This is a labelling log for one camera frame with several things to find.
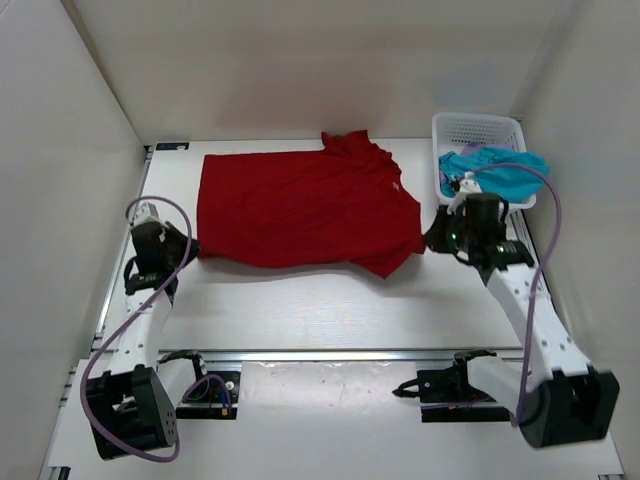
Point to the red t shirt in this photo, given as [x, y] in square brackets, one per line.
[344, 203]

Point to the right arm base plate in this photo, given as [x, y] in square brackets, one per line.
[446, 395]

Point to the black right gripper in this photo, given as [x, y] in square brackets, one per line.
[434, 240]

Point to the dark label sticker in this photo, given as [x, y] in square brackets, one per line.
[172, 146]

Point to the left side aluminium rail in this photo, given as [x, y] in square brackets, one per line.
[96, 322]

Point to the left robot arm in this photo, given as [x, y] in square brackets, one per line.
[131, 406]

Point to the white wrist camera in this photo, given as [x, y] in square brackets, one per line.
[144, 212]
[464, 186]

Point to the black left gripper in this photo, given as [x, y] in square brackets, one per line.
[172, 233]

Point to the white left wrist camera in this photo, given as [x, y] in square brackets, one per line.
[144, 212]

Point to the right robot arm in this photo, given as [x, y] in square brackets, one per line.
[557, 396]

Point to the teal t shirt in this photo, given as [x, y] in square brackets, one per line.
[498, 171]

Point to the aluminium table edge rail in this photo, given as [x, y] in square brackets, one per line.
[323, 356]

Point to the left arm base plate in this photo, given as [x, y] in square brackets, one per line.
[211, 402]

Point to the right side aluminium rail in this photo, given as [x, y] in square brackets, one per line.
[518, 229]

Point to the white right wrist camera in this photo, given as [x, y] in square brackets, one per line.
[464, 186]

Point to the purple t shirt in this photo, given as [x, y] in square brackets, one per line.
[473, 147]

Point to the white plastic basket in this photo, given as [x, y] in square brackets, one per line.
[451, 132]

